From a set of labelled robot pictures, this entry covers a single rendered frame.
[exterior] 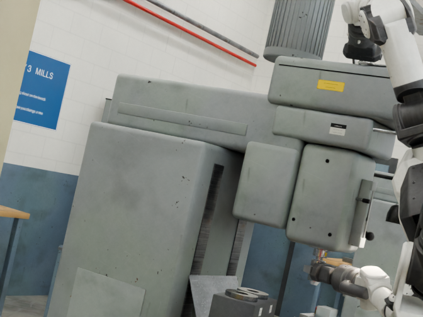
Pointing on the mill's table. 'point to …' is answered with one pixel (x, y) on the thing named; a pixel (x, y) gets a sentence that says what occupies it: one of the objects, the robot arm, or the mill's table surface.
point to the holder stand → (242, 304)
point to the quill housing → (327, 196)
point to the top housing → (333, 88)
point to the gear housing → (334, 131)
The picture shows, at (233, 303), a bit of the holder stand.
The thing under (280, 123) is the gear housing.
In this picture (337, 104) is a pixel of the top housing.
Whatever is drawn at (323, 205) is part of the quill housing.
